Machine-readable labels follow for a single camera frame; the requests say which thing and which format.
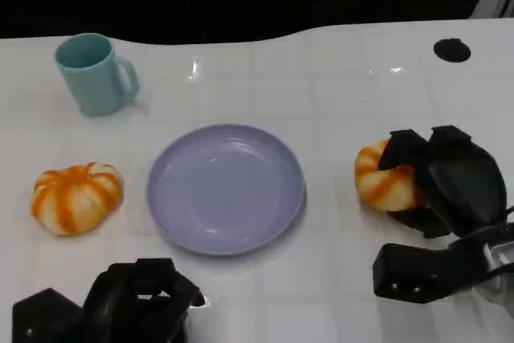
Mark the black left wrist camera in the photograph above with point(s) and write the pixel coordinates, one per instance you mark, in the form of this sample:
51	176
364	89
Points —
44	319

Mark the black table grommet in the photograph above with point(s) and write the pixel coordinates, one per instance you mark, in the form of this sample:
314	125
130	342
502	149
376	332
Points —
451	50

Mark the pale green mug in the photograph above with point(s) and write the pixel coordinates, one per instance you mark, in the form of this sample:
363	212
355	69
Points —
92	82

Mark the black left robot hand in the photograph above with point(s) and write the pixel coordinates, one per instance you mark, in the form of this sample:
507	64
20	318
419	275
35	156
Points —
132	319

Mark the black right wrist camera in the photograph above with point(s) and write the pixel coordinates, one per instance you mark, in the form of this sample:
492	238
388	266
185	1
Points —
417	274

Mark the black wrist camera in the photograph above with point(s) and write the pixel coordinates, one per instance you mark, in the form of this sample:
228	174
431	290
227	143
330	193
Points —
44	319
417	274

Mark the lilac plate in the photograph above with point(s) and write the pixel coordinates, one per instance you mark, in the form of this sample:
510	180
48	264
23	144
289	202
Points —
225	194

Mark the orange white toy bread roll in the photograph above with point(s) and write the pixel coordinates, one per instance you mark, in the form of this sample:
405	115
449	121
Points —
381	190
76	198

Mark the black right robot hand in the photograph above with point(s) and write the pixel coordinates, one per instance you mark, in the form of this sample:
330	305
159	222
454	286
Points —
462	182

